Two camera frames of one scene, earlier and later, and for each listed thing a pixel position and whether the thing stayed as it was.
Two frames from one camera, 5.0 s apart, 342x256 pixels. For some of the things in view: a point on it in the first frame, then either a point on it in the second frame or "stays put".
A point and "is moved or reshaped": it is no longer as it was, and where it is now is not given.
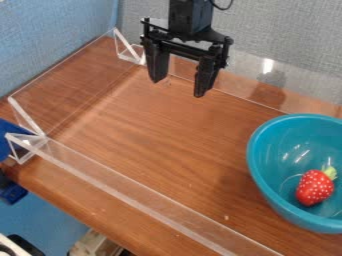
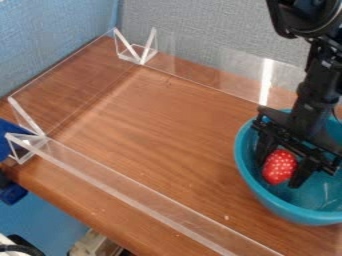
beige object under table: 93,244 stays put
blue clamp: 13,192 stays put
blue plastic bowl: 289,145 is moved or reshaped
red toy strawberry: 316,186 -> 280,166
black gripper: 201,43 -> 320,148
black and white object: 15,246 stays put
